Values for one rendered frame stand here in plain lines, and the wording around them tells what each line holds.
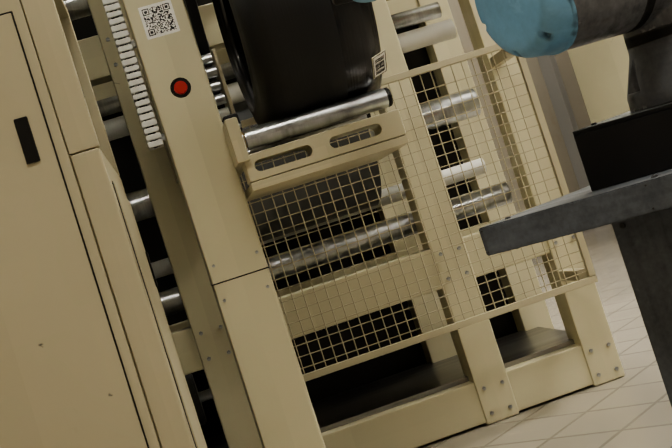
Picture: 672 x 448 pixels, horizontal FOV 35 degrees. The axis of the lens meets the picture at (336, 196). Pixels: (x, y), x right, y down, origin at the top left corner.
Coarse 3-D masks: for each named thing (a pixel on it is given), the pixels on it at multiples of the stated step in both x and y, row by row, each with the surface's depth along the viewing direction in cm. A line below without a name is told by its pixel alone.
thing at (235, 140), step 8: (224, 120) 230; (232, 120) 230; (224, 128) 235; (232, 128) 230; (232, 136) 230; (240, 136) 230; (232, 144) 230; (240, 144) 230; (232, 152) 234; (240, 152) 230; (248, 152) 231; (240, 160) 229; (248, 160) 230; (240, 168) 244
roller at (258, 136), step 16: (368, 96) 238; (384, 96) 238; (304, 112) 237; (320, 112) 236; (336, 112) 237; (352, 112) 238; (368, 112) 239; (256, 128) 235; (272, 128) 235; (288, 128) 235; (304, 128) 236; (256, 144) 235
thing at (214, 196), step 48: (144, 0) 240; (144, 48) 240; (192, 48) 241; (192, 96) 240; (192, 144) 240; (192, 192) 239; (240, 192) 240; (240, 240) 240; (240, 288) 239; (240, 336) 238; (288, 336) 240; (288, 384) 239; (288, 432) 238
